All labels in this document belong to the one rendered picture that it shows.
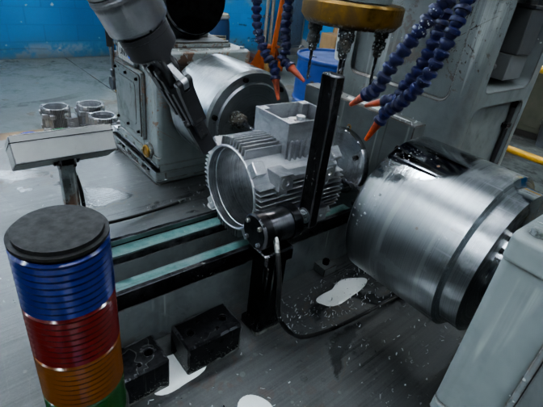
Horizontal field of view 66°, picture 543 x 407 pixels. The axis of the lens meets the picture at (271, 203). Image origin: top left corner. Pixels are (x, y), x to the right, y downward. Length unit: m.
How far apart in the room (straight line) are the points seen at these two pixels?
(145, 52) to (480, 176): 0.49
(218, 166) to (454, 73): 0.50
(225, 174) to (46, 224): 0.58
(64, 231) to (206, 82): 0.74
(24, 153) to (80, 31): 5.65
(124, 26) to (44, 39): 5.71
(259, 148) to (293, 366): 0.37
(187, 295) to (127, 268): 0.12
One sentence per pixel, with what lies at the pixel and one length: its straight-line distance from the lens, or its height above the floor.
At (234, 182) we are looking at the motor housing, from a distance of 0.85.
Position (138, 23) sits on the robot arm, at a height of 1.29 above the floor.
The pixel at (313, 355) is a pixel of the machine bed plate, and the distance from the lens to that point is 0.77.
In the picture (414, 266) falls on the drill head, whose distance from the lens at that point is 0.60.
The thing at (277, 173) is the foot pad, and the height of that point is 1.07.
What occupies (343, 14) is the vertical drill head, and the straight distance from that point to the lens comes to 0.74.
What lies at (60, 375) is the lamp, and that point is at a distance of 0.34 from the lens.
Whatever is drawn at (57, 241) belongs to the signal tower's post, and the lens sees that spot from 0.28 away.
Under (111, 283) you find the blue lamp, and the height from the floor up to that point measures 1.17.
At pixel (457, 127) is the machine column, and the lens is 0.92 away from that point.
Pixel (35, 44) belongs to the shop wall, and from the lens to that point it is 6.31.
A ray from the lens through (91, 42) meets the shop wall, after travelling 6.49.
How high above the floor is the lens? 1.38
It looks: 30 degrees down
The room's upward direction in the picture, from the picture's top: 7 degrees clockwise
